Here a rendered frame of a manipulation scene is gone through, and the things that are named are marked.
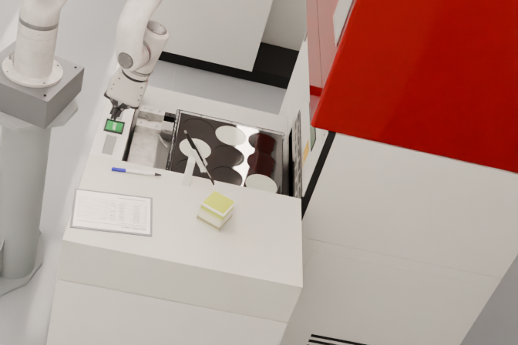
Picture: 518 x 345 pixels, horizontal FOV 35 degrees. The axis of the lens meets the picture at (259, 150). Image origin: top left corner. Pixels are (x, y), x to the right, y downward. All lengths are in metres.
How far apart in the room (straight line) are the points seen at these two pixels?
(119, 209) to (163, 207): 0.12
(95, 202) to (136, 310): 0.31
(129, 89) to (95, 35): 2.37
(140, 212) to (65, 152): 1.69
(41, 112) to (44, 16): 0.30
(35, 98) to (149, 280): 0.75
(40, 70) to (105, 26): 2.18
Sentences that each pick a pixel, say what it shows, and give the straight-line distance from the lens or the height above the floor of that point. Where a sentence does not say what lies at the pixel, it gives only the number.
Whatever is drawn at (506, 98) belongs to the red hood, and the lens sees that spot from 2.26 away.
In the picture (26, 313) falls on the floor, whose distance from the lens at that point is 3.19.
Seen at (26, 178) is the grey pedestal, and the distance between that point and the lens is 2.91.
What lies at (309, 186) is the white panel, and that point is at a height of 1.02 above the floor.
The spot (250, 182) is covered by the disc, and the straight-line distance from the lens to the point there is 2.50.
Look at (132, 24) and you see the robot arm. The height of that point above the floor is 1.36.
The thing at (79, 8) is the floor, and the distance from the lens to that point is 4.94.
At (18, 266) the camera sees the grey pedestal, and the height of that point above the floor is 0.09.
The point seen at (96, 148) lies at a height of 0.96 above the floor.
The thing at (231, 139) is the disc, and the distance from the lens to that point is 2.65.
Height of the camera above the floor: 2.47
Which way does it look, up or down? 37 degrees down
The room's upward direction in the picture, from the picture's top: 18 degrees clockwise
